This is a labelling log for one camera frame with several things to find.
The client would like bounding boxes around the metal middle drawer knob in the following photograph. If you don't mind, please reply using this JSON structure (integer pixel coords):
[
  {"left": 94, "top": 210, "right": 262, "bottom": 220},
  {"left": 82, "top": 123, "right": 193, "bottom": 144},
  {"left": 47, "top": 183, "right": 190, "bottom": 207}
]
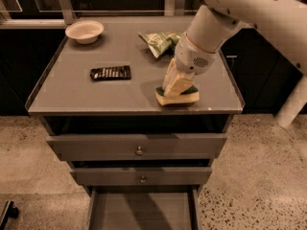
[{"left": 139, "top": 176, "right": 146, "bottom": 184}]

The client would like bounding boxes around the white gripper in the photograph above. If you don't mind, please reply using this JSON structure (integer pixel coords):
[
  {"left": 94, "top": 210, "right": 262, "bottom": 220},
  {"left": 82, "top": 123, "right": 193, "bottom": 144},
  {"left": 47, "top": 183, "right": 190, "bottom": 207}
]
[{"left": 162, "top": 34, "right": 217, "bottom": 93}]

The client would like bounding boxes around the black snack bar packet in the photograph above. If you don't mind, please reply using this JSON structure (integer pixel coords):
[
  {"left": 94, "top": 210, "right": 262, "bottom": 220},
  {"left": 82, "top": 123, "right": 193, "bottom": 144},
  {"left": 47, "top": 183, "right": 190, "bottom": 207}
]
[{"left": 90, "top": 65, "right": 131, "bottom": 81}]

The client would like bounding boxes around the green snack bag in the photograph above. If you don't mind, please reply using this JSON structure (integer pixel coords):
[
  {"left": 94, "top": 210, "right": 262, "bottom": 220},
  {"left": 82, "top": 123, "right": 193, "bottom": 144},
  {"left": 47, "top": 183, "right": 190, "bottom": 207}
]
[{"left": 139, "top": 32, "right": 181, "bottom": 58}]

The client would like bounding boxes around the metal top drawer knob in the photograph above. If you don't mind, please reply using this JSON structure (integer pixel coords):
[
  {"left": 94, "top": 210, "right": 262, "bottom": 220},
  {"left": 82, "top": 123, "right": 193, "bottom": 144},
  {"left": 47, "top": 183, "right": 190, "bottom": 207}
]
[{"left": 135, "top": 147, "right": 144, "bottom": 156}]

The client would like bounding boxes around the white post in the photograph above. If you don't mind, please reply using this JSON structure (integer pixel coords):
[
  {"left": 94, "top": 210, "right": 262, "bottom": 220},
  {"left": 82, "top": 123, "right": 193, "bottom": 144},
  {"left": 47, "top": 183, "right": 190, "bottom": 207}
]
[{"left": 275, "top": 76, "right": 307, "bottom": 127}]

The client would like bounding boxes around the metal drawer knob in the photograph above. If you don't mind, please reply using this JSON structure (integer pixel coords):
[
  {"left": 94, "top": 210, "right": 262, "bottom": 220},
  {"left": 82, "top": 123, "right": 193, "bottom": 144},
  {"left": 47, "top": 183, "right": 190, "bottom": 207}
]
[
  {"left": 135, "top": 147, "right": 144, "bottom": 156},
  {"left": 139, "top": 176, "right": 146, "bottom": 184}
]

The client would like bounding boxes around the grey drawer cabinet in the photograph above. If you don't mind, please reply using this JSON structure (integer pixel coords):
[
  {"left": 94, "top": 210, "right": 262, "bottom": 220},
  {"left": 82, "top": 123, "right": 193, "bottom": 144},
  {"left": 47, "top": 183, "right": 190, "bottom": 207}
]
[{"left": 24, "top": 14, "right": 246, "bottom": 230}]

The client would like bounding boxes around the grey open bottom drawer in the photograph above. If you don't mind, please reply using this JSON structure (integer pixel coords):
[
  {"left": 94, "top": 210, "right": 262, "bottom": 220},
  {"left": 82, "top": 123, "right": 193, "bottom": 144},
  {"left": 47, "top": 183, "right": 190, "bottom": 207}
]
[{"left": 84, "top": 186, "right": 202, "bottom": 230}]

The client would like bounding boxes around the green and yellow sponge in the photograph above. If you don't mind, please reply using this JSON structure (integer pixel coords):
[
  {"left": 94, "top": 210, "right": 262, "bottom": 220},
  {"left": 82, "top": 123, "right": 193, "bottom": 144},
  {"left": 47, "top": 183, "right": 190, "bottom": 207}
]
[{"left": 155, "top": 86, "right": 200, "bottom": 105}]

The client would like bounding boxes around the metal railing frame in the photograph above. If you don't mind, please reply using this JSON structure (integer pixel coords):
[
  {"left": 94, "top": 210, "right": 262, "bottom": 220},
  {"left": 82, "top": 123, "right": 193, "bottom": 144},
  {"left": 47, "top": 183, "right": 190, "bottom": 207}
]
[{"left": 0, "top": 0, "right": 204, "bottom": 28}]

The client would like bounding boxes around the grey top drawer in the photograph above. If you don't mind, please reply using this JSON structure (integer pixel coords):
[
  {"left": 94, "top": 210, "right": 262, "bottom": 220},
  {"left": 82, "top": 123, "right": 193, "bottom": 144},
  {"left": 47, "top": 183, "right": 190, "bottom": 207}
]
[{"left": 46, "top": 133, "right": 226, "bottom": 161}]

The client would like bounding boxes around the white bowl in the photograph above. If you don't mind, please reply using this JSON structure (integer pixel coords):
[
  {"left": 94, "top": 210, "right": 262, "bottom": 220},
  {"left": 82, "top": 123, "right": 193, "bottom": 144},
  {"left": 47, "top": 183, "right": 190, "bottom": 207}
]
[{"left": 65, "top": 20, "right": 104, "bottom": 44}]

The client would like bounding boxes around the grey middle drawer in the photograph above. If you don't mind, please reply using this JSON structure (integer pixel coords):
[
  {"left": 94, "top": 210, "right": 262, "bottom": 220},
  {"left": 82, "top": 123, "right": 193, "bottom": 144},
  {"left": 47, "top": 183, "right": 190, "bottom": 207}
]
[{"left": 70, "top": 167, "right": 212, "bottom": 186}]

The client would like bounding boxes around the black caster wheel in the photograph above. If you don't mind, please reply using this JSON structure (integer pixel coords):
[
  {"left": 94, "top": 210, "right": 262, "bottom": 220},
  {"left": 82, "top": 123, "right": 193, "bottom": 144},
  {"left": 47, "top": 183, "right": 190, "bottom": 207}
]
[{"left": 0, "top": 200, "right": 19, "bottom": 230}]

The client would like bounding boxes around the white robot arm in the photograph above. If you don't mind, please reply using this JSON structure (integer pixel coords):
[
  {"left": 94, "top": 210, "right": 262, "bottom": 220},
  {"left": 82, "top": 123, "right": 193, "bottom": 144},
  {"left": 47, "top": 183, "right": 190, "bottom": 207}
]
[{"left": 162, "top": 0, "right": 307, "bottom": 98}]

